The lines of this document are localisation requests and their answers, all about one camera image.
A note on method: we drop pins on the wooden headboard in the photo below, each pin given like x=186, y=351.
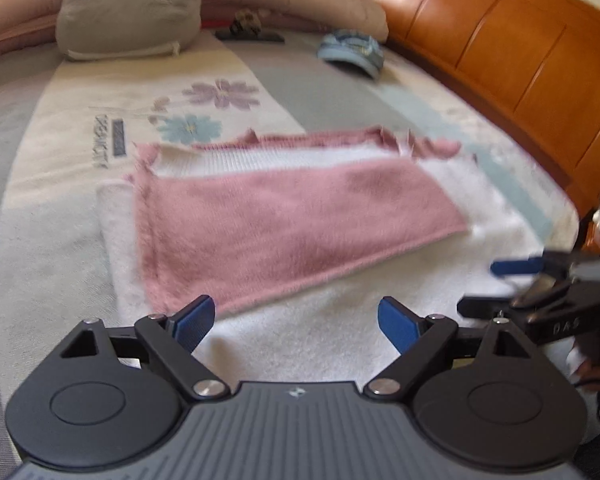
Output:
x=533, y=64

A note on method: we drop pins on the grey cat face cushion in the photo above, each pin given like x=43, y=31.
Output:
x=89, y=30

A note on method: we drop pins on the wooden nightstand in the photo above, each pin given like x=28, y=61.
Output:
x=597, y=232

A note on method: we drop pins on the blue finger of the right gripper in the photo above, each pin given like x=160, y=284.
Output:
x=484, y=308
x=530, y=266

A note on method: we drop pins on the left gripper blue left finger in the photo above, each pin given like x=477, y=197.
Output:
x=170, y=341

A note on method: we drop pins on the pink and white sweater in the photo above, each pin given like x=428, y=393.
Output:
x=297, y=238

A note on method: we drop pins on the blue baseball cap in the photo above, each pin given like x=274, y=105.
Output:
x=354, y=48

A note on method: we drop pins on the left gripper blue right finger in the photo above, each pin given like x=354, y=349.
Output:
x=423, y=344

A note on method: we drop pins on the red object under quilt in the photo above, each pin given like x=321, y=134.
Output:
x=215, y=24

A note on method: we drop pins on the black phone with flower holder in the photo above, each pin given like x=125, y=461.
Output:
x=246, y=26

